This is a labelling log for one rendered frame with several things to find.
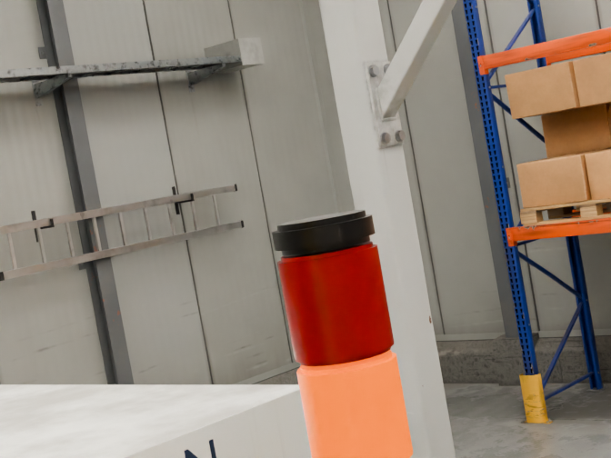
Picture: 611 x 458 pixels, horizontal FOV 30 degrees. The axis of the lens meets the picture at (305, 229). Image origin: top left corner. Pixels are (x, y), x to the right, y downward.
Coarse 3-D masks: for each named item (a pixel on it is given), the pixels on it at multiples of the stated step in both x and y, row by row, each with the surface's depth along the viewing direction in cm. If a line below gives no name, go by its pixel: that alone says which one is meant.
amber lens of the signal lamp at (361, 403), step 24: (360, 360) 55; (384, 360) 55; (312, 384) 55; (336, 384) 54; (360, 384) 54; (384, 384) 54; (312, 408) 55; (336, 408) 54; (360, 408) 54; (384, 408) 54; (312, 432) 55; (336, 432) 54; (360, 432) 54; (384, 432) 54; (408, 432) 56; (312, 456) 56; (336, 456) 54; (360, 456) 54; (384, 456) 54; (408, 456) 55
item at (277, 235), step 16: (288, 224) 54; (304, 224) 54; (320, 224) 54; (336, 224) 54; (352, 224) 54; (368, 224) 55; (288, 240) 54; (304, 240) 54; (320, 240) 53; (336, 240) 54; (352, 240) 54; (368, 240) 55
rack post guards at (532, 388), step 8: (520, 376) 929; (528, 376) 924; (536, 376) 921; (528, 384) 925; (536, 384) 921; (528, 392) 926; (536, 392) 922; (528, 400) 927; (536, 400) 923; (544, 400) 925; (528, 408) 928; (536, 408) 923; (544, 408) 924; (528, 416) 930; (536, 416) 925; (544, 416) 923
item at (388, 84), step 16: (432, 0) 292; (448, 0) 291; (416, 16) 296; (432, 16) 293; (416, 32) 297; (432, 32) 296; (400, 48) 301; (416, 48) 297; (368, 64) 307; (384, 64) 312; (400, 64) 302; (416, 64) 301; (368, 80) 307; (384, 80) 306; (400, 80) 302; (384, 96) 307; (400, 96) 307; (384, 112) 308; (384, 128) 309; (400, 128) 314; (384, 144) 308
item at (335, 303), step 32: (288, 256) 56; (320, 256) 54; (352, 256) 54; (288, 288) 55; (320, 288) 54; (352, 288) 54; (384, 288) 56; (288, 320) 56; (320, 320) 54; (352, 320) 54; (384, 320) 55; (320, 352) 54; (352, 352) 54; (384, 352) 55
